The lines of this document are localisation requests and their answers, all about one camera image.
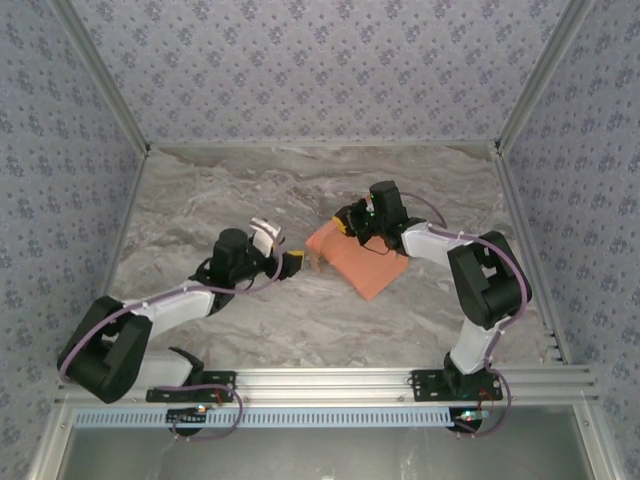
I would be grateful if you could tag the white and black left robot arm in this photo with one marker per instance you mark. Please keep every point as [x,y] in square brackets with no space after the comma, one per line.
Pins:
[170,305]

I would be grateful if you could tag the long aluminium mounting rail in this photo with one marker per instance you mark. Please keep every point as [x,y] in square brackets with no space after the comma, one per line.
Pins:
[325,382]

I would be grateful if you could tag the aluminium frame post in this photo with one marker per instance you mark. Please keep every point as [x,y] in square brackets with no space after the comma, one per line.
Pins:
[542,75]
[103,75]

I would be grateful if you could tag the thin aluminium table end rail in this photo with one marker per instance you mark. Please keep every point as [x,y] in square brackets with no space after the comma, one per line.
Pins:
[320,144]

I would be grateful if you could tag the aluminium table side rail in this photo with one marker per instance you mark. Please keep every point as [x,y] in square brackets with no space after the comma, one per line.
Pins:
[125,220]
[515,200]

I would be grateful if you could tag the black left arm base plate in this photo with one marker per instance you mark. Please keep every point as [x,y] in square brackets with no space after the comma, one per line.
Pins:
[220,379]

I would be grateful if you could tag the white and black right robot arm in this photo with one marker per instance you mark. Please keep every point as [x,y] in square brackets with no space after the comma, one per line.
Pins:
[480,345]

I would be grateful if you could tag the small left controller board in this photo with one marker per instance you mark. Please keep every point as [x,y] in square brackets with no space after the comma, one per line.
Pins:
[185,416]

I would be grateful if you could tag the grey metal sheet shelf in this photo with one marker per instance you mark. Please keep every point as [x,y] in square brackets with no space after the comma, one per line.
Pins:
[325,455]

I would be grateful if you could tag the small right controller board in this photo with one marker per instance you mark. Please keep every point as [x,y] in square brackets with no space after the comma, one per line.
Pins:
[462,422]

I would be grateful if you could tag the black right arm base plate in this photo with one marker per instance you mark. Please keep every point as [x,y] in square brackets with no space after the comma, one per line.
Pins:
[425,385]

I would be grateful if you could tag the small controller board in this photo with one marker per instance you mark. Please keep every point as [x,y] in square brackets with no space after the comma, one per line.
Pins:
[185,416]
[462,422]

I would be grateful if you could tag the pink paper box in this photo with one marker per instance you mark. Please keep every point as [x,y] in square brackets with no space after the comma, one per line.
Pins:
[365,272]

